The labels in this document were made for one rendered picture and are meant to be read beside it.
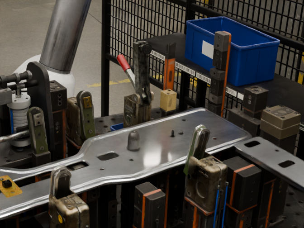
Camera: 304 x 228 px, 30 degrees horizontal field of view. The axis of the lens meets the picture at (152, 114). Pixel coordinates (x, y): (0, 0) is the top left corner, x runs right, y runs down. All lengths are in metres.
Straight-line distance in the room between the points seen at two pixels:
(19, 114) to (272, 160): 0.65
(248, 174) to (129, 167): 0.29
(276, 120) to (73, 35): 0.64
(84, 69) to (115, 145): 3.28
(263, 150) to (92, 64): 3.46
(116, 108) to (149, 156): 2.63
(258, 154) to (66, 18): 0.68
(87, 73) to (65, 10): 2.95
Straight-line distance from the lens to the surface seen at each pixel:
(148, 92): 1.59
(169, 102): 1.62
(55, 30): 1.72
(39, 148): 1.45
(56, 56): 1.73
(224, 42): 1.73
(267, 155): 1.48
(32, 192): 1.28
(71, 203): 1.16
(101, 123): 2.24
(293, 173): 1.42
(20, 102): 1.46
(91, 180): 1.32
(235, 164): 1.46
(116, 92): 4.30
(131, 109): 1.60
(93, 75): 4.61
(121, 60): 1.64
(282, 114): 1.57
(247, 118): 1.66
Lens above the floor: 1.70
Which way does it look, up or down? 25 degrees down
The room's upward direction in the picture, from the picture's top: 3 degrees clockwise
